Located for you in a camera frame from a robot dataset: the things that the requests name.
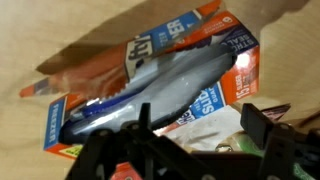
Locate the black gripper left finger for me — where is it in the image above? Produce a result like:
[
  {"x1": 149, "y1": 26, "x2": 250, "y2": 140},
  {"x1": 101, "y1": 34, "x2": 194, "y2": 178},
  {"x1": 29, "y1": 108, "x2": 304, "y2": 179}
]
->
[{"x1": 65, "y1": 103, "x2": 200, "y2": 180}]

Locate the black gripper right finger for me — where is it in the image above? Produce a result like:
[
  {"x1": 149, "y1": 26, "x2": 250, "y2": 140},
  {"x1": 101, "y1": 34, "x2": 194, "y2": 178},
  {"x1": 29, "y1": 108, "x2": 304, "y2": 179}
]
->
[{"x1": 240, "y1": 103, "x2": 320, "y2": 180}]

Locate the clear ziplock bag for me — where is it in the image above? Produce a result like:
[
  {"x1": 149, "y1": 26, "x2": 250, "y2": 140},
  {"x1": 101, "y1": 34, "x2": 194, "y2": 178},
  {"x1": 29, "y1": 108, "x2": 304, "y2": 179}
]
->
[{"x1": 59, "y1": 45, "x2": 237, "y2": 145}]

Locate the orange blue ziplock bag box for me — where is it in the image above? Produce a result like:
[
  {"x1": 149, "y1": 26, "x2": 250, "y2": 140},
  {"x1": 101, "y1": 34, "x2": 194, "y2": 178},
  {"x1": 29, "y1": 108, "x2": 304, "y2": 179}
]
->
[{"x1": 20, "y1": 0, "x2": 260, "y2": 156}]

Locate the green chip bag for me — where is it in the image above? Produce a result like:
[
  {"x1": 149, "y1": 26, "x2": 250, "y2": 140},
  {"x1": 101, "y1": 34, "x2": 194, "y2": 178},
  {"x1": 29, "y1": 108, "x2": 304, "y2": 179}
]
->
[{"x1": 215, "y1": 131, "x2": 319, "y2": 180}]

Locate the small red snack packet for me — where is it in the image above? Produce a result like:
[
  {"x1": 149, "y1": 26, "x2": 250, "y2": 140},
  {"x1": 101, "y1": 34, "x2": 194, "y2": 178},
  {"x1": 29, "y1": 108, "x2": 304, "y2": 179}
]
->
[{"x1": 262, "y1": 103, "x2": 291, "y2": 121}]

